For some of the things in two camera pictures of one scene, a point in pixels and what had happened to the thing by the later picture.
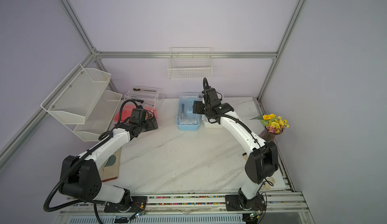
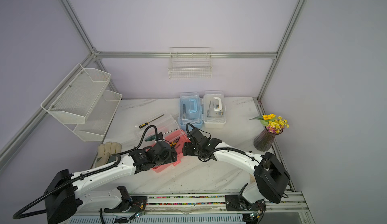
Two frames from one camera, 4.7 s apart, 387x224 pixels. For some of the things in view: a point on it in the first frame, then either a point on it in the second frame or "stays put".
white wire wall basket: [190, 63] stays put
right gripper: [198, 108] -> [187, 149]
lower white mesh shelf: [98, 122] stays put
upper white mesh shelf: [73, 99] stays put
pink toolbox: [146, 97] -> [165, 128]
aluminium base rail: [277, 202] stays put
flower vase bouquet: [275, 125] stays put
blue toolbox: [186, 120] stays put
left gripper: [150, 124] -> [169, 158]
